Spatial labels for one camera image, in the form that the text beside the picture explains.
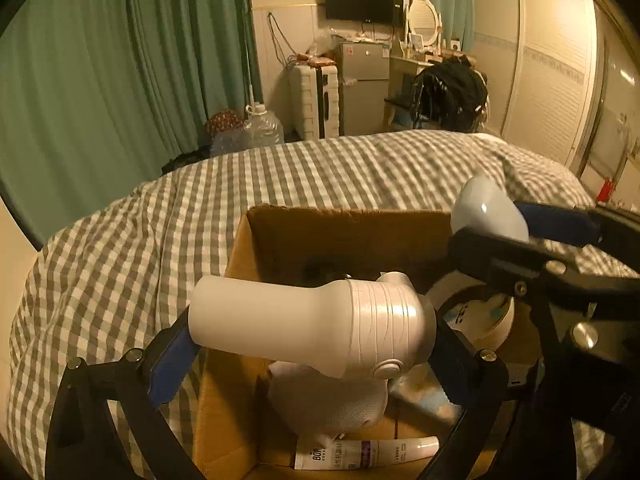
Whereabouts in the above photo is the white cream tube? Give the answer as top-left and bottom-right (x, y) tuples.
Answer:
(294, 435), (441, 471)

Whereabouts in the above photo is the white plastic bottle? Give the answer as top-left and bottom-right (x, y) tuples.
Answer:
(189, 271), (438, 381)

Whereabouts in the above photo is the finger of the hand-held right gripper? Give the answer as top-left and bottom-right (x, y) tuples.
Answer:
(448, 227), (577, 297)
(512, 200), (640, 248)

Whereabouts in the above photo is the black jacket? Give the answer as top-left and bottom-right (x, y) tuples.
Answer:
(412, 57), (490, 133)

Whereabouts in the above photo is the wooden dressing table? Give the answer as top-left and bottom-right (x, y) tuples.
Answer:
(387, 54), (437, 101)

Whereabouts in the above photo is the silver small fridge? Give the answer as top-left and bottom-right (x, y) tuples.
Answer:
(337, 40), (392, 136)

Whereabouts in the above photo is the wall power cable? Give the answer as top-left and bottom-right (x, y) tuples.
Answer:
(267, 10), (297, 68)

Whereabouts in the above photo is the blue tissue packet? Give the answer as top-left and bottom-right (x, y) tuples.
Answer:
(395, 370), (461, 421)

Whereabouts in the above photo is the clear water jug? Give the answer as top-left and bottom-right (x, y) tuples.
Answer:
(241, 102), (285, 148)

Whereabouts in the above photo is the white suitcase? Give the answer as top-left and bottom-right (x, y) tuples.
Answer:
(290, 62), (341, 141)

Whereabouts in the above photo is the clear plastic bag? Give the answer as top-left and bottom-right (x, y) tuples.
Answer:
(310, 27), (342, 57)

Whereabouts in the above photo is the thin white pole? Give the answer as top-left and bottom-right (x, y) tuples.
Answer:
(244, 10), (257, 107)

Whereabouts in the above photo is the white slatted wardrobe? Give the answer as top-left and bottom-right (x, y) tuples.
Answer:
(470, 0), (601, 171)

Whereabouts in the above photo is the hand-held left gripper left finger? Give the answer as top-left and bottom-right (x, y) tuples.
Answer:
(45, 327), (201, 480)

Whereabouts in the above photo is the dark chair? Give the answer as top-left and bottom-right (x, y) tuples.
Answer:
(384, 94), (416, 128)

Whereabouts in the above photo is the grey rounded object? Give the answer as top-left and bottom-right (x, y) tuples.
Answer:
(267, 360), (390, 436)

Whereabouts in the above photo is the grey checked blanket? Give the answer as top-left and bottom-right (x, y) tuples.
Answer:
(10, 129), (640, 480)

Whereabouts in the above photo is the brown cardboard box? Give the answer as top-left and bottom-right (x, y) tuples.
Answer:
(192, 204), (546, 480)

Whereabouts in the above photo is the white oval mirror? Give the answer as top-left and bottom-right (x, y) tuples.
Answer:
(406, 0), (443, 46)

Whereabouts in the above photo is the round white container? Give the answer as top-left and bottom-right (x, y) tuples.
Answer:
(430, 275), (516, 353)

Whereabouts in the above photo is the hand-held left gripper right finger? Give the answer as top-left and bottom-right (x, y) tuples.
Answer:
(419, 321), (551, 480)

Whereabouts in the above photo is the pale blue rounded object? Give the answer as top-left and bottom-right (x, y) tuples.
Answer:
(450, 174), (531, 246)

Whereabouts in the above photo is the floral bag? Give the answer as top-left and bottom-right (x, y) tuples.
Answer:
(204, 109), (246, 142)

